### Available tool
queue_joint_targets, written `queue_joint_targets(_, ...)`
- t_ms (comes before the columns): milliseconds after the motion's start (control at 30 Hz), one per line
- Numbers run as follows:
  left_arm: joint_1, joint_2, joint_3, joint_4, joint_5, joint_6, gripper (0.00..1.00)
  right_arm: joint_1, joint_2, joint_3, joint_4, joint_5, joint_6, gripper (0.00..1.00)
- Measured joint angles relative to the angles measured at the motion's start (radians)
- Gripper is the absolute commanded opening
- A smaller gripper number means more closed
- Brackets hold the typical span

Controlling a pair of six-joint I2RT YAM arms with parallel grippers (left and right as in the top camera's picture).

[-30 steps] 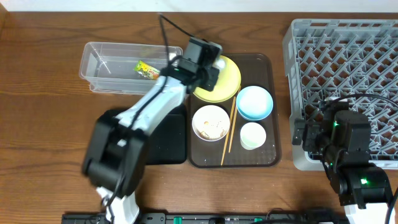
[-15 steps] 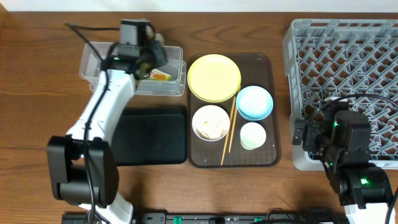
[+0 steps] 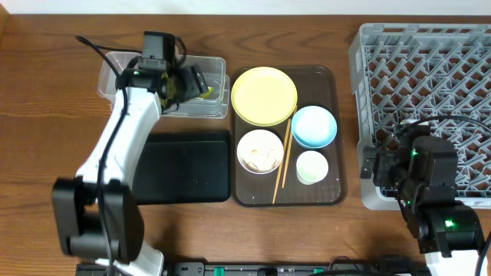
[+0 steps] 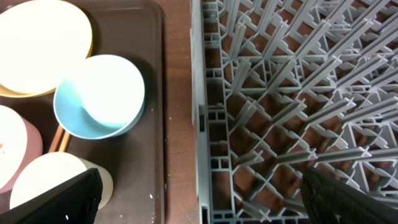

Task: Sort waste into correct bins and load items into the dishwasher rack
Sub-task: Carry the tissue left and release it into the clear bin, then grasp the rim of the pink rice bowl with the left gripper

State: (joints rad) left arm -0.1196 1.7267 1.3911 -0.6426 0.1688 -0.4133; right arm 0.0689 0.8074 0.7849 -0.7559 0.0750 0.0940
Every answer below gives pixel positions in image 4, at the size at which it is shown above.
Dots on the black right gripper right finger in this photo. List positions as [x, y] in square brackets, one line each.
[328, 201]

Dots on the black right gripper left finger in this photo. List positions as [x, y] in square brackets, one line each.
[75, 201]

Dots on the pale green cup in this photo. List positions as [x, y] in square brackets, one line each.
[51, 170]

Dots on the blue bowl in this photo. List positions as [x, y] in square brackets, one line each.
[102, 97]

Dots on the yellow plate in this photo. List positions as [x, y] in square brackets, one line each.
[40, 40]

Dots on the grey dishwasher rack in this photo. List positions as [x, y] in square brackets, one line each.
[282, 85]

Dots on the wooden chopstick right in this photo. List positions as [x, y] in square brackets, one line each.
[64, 142]

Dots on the wooden chopstick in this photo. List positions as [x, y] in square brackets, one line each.
[64, 142]
[57, 139]

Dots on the wooden chopstick left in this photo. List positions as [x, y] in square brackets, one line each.
[57, 139]

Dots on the brown tray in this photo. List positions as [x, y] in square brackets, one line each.
[133, 30]

